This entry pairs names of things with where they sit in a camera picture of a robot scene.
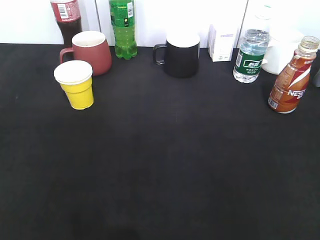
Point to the brown nescafe coffee bottle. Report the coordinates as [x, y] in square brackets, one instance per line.
[291, 84]

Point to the red ceramic mug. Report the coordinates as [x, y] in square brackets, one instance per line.
[91, 47]

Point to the yellow paper cup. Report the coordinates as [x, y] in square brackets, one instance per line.
[75, 79]

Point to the black ceramic mug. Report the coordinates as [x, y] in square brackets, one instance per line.
[179, 55]

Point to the green sprite bottle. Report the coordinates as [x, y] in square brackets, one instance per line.
[122, 16]

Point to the clear water bottle green label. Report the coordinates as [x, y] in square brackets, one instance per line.
[250, 55]

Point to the grey object at right edge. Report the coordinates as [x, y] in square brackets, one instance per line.
[316, 79]

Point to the white small carton box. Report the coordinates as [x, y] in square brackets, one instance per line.
[221, 39]

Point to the cola bottle red label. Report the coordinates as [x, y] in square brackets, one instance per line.
[68, 18]

